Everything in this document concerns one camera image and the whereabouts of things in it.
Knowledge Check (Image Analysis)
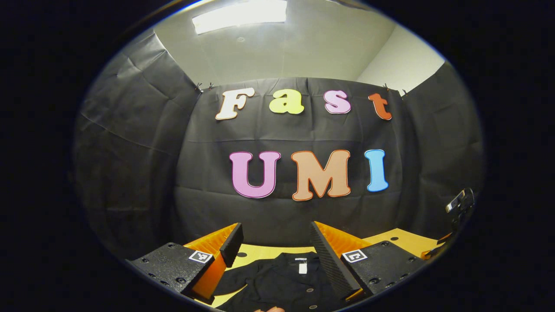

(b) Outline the black button-up garment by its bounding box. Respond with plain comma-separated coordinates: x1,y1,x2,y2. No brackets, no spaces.
212,251,347,312

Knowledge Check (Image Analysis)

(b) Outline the black backdrop cloth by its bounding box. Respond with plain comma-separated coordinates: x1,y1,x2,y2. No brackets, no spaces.
74,28,484,260

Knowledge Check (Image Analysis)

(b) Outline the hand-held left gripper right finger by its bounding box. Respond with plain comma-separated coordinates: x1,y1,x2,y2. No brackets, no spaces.
310,221,428,302

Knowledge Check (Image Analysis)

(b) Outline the ceiling light panel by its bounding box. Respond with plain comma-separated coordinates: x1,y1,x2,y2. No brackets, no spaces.
192,0,287,35

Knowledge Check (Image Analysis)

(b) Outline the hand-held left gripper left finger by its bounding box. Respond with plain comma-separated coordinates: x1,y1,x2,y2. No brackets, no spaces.
127,222,244,304

